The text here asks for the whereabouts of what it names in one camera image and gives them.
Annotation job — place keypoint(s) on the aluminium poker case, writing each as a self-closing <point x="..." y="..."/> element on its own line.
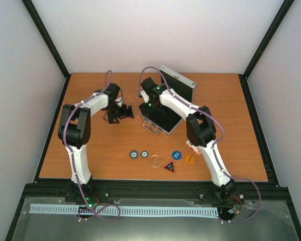
<point x="170" y="117"/>

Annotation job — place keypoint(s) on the clear round disc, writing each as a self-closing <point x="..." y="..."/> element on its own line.
<point x="155" y="161"/>

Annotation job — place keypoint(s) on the blue round token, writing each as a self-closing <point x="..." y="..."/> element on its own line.
<point x="176" y="155"/>

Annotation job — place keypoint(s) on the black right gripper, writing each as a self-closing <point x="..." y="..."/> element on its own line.
<point x="153" y="112"/>

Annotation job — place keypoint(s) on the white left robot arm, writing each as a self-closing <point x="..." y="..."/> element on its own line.
<point x="75" y="126"/>

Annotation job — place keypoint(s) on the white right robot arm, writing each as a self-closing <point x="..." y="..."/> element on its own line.
<point x="201" y="133"/>

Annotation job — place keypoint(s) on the black red triangle token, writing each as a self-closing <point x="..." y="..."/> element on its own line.
<point x="169" y="167"/>

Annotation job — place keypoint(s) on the black aluminium frame rail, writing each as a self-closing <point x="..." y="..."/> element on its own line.
<point x="202" y="192"/>

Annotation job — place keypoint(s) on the white cable duct strip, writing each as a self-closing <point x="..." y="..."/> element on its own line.
<point x="126" y="211"/>

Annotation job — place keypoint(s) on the blue white poker chip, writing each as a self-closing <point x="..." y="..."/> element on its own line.
<point x="144" y="154"/>
<point x="134" y="154"/>

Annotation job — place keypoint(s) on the orange round token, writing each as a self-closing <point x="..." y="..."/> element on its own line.
<point x="189" y="159"/>

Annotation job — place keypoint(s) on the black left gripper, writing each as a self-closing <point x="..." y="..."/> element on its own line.
<point x="123" y="115"/>

